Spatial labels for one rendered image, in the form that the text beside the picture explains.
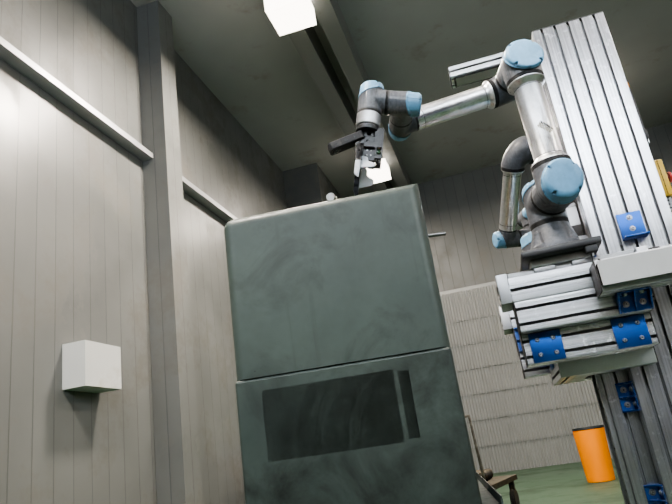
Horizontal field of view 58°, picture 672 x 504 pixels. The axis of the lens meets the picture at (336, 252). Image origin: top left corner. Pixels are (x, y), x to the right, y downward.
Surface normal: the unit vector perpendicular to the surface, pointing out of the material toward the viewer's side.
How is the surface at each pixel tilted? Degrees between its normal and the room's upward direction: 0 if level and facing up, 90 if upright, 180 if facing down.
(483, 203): 90
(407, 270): 90
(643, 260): 90
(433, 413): 90
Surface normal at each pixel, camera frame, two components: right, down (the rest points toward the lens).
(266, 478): -0.17, -0.29
